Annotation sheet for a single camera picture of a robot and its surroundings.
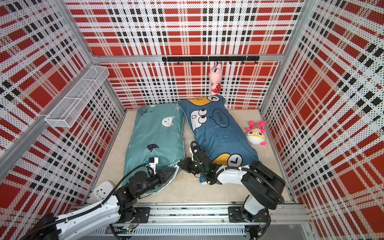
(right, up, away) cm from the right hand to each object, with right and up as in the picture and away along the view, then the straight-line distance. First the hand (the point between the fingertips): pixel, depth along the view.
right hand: (178, 164), depth 81 cm
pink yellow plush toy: (+48, +16, +15) cm, 53 cm away
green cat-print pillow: (-17, +17, +18) cm, 30 cm away
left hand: (0, -2, -3) cm, 4 cm away
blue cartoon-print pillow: (+21, +19, +10) cm, 31 cm away
